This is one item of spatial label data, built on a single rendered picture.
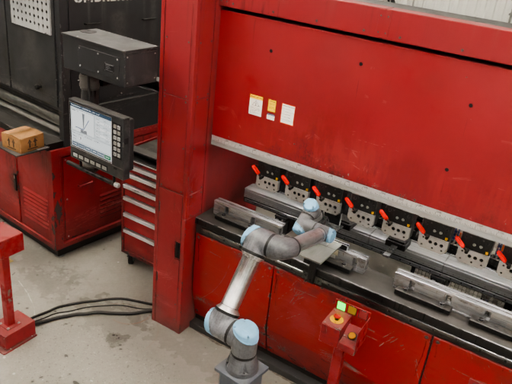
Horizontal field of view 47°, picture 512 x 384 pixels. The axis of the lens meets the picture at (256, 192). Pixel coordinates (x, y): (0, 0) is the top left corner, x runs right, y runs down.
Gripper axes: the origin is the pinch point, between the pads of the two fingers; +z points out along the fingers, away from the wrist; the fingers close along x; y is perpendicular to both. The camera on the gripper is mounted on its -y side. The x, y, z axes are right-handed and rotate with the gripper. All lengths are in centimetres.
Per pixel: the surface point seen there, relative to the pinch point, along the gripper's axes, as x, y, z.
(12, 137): 220, -24, -26
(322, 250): -4.9, -7.3, 0.2
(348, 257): -16.1, -1.4, 12.1
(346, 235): -2.7, 17.4, 30.8
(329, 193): 1.3, 19.6, -14.8
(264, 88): 50, 51, -52
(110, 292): 153, -77, 72
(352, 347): -42, -48, 4
